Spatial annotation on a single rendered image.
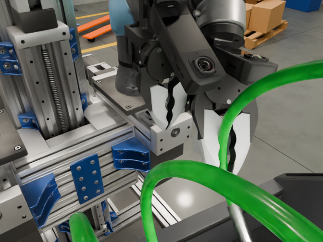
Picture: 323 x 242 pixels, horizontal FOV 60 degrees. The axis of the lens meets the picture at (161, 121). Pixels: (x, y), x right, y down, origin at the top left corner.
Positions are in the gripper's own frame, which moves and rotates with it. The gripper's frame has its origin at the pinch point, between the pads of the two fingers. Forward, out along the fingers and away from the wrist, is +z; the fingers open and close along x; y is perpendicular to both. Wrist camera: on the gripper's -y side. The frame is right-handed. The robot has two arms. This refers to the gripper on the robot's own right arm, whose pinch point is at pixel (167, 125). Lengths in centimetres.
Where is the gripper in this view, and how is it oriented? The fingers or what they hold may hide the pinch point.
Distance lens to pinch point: 43.2
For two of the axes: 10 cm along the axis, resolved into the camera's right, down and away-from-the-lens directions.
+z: -0.1, 8.1, 5.8
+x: -8.9, 2.5, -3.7
